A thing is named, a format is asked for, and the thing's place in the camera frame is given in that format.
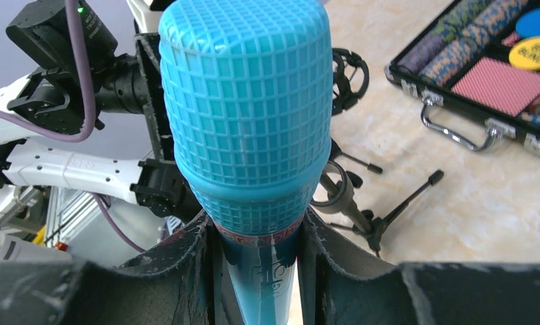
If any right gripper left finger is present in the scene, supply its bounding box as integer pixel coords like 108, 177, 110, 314
0, 214, 215, 324

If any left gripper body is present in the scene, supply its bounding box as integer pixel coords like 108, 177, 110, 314
97, 33, 175, 161

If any black poker chip case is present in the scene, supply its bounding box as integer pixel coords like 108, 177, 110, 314
384, 1, 540, 156

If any blue microphone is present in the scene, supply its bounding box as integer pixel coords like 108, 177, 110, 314
158, 0, 333, 324

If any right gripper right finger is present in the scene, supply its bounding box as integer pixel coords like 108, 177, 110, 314
298, 209, 540, 324

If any black tripod stand with clip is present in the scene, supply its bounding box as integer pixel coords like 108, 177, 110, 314
310, 140, 445, 257

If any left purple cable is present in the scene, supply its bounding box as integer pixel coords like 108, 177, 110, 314
0, 0, 146, 255

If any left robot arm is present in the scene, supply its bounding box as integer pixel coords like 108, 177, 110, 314
0, 1, 201, 222

